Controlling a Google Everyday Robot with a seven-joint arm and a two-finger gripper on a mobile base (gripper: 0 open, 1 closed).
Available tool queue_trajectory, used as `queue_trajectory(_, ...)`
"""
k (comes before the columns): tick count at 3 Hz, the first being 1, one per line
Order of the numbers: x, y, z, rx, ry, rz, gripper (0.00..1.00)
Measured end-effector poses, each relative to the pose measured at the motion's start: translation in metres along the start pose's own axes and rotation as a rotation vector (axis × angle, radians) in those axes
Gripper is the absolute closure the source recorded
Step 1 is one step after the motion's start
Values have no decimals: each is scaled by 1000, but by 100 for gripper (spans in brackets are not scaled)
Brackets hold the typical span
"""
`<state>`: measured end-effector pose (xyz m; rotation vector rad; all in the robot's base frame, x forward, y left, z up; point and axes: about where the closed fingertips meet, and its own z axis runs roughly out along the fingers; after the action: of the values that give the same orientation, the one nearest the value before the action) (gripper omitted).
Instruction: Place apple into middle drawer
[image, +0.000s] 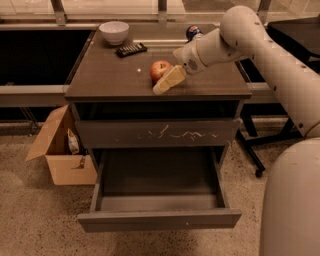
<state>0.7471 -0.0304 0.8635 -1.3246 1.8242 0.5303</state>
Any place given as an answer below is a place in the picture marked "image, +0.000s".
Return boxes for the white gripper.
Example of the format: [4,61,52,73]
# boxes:
[153,41,204,95]

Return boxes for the red apple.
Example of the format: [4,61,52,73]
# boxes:
[149,60,171,83]

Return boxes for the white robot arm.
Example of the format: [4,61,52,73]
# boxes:
[153,6,320,256]

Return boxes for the scratched grey upper drawer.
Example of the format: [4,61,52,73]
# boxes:
[76,118,239,148]

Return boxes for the grey drawer cabinet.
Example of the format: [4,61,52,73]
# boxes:
[66,24,251,168]

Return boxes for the open grey lower drawer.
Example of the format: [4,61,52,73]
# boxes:
[78,147,242,232]

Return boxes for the blue soda can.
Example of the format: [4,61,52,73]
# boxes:
[186,25,203,42]

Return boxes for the black chocolate bar wrapper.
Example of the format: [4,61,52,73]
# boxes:
[115,43,147,58]

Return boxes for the white ceramic bowl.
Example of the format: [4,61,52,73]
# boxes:
[99,21,129,45]

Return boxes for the black rolling stand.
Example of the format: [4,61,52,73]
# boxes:
[235,114,303,178]

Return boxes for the white snack bag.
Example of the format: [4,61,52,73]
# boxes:
[67,129,80,155]

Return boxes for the open cardboard box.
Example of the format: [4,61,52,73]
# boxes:
[26,105,97,185]

